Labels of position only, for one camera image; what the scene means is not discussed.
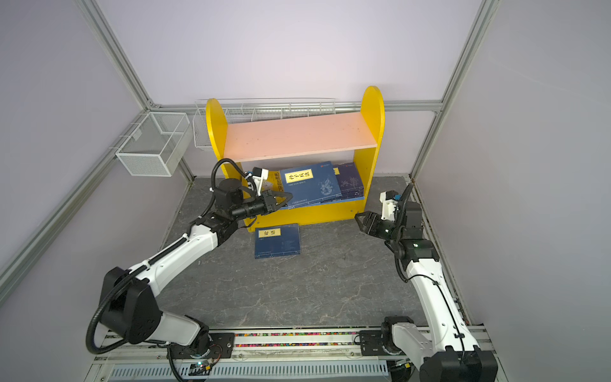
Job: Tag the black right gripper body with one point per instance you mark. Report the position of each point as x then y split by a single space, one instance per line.
387 229

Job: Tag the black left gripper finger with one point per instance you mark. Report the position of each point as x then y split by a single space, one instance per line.
272 205
277 194

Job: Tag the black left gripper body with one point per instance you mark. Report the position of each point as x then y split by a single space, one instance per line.
251 209

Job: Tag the blue book bottom stack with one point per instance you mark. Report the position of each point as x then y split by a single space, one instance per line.
310 185

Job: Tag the blue book yellow label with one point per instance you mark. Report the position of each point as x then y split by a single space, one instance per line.
278 241

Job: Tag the blue book lowest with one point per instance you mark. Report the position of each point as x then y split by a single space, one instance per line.
349 180

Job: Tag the yellow cartoon book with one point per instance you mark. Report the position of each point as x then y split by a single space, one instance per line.
273 182

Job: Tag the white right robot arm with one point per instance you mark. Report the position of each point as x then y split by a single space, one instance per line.
450 352

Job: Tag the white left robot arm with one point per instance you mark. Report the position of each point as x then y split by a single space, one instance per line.
128 311

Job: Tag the yellow bookshelf with coloured shelves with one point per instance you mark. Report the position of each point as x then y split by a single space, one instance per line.
360 132

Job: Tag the white mesh basket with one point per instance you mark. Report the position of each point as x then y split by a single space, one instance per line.
156 145

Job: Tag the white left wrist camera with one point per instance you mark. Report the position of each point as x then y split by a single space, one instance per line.
259 177

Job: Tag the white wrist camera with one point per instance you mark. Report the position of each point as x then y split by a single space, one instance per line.
389 200
259 177

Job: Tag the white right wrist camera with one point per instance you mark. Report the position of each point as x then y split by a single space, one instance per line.
389 200

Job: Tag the white wire rack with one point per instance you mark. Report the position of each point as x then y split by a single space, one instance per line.
241 111

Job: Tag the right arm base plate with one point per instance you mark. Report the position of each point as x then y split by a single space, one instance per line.
379 343

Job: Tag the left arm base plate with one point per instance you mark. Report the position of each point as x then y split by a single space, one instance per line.
216 345

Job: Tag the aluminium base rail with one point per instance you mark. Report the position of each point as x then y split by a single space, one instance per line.
275 354

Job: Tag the aluminium frame rail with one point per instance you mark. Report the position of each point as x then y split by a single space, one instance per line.
66 105

